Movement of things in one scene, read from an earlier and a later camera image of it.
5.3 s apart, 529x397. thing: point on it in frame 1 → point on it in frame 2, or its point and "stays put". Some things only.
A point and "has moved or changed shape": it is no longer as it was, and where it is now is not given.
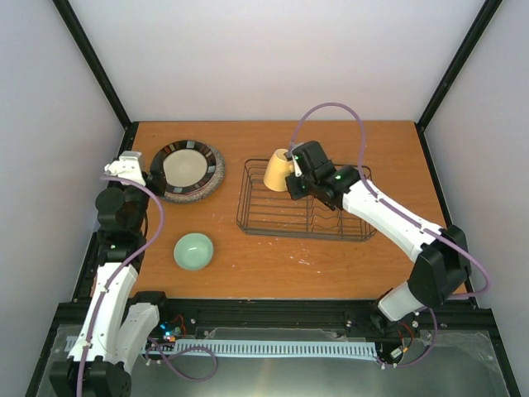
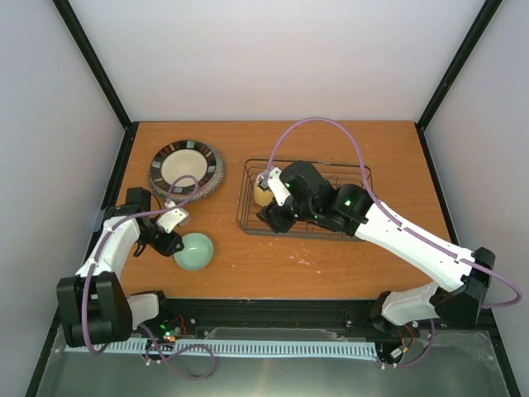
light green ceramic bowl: (193, 251) stays put
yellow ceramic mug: (278, 169) has moved or changed shape
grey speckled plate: (204, 192) stays put
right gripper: (295, 192) → (274, 219)
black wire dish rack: (263, 211) stays put
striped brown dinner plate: (188, 165) stays put
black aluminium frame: (179, 314) stays put
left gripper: (159, 181) → (167, 247)
